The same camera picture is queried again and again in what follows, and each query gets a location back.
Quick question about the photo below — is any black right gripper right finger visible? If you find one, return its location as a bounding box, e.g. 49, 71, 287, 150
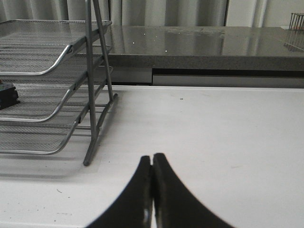
153, 153, 232, 228

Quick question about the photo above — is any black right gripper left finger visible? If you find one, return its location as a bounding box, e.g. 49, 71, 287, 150
88, 156, 152, 228

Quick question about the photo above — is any silver mesh tray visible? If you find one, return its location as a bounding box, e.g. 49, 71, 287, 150
0, 52, 114, 123
0, 106, 91, 155
0, 19, 113, 77

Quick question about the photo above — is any red emergency stop button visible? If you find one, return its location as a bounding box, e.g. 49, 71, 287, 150
0, 81, 20, 110

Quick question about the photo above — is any grey stone counter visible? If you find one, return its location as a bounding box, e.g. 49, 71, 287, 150
106, 26, 304, 71

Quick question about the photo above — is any white curtain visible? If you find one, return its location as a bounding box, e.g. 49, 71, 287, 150
0, 0, 304, 28

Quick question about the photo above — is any wire rack in background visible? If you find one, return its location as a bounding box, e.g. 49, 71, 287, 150
289, 13, 304, 31

